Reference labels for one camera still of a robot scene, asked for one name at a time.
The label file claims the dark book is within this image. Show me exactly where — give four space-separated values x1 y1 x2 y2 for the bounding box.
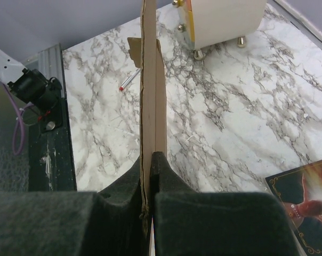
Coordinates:
265 160 322 255

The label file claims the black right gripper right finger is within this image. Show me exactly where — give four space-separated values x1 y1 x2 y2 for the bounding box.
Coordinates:
151 152 299 255

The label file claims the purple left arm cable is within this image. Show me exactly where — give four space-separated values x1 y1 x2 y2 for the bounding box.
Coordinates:
2 84 27 156

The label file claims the cream cylindrical container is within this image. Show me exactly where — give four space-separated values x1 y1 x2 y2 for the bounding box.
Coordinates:
172 0 267 60

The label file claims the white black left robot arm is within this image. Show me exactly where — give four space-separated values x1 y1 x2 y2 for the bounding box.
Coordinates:
0 49 61 112

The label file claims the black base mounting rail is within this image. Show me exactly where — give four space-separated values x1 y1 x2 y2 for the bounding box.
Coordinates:
28 96 77 191

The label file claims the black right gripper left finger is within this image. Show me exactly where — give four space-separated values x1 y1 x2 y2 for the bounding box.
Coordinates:
0 162 149 255

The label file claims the brown cardboard box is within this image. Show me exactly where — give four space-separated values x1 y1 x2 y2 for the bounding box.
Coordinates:
127 0 168 256

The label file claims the red capped pen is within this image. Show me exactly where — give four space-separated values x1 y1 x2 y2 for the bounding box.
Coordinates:
119 68 140 91

